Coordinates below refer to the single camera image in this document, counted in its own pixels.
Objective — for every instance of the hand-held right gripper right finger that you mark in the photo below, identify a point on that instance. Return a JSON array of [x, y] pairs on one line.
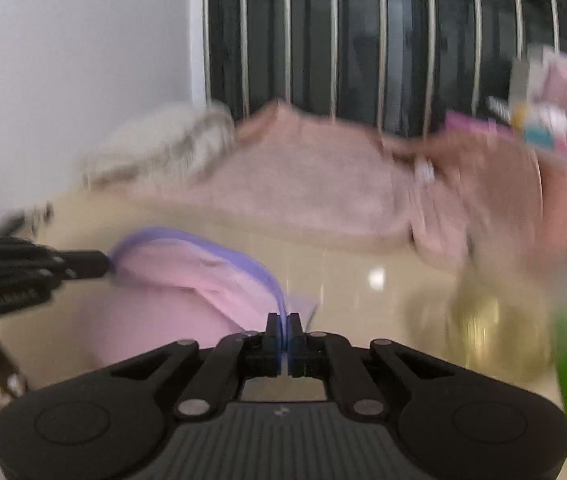
[[294, 332]]

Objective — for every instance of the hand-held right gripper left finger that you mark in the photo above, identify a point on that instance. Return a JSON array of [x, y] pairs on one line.
[[275, 332]]

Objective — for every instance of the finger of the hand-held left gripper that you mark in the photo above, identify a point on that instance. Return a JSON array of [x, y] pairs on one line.
[[85, 264]]

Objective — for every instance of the pink garment with purple trim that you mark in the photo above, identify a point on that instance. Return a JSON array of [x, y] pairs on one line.
[[173, 300]]

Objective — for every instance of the white knit blanket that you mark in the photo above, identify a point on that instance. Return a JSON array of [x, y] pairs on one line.
[[163, 145]]

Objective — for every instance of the pink quilted blanket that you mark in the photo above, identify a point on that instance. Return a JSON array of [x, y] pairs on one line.
[[338, 185]]

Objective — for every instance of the small white object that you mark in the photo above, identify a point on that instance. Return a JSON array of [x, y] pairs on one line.
[[424, 170]]

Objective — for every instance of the pink box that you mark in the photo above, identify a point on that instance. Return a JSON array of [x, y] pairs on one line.
[[473, 124]]

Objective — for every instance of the metal window grille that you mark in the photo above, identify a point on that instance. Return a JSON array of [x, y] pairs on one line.
[[363, 35]]

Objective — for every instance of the yellow and white plush toy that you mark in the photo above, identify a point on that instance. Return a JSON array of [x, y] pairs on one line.
[[538, 125]]

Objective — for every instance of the white box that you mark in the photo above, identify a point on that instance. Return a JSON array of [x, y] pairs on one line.
[[528, 75]]

